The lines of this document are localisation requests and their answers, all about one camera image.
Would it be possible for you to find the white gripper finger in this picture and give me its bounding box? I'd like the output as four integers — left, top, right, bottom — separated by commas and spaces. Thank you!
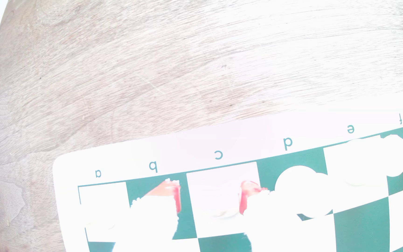
239, 181, 314, 252
112, 178, 182, 252

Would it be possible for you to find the white chess queen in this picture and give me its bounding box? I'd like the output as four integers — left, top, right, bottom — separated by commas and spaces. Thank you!
274, 165, 334, 218

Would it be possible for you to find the green and cream chess mat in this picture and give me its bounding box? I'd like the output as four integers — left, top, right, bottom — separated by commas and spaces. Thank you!
53, 94, 403, 252

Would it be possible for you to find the white chess king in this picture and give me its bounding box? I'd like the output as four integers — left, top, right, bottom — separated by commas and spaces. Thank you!
340, 135, 403, 186

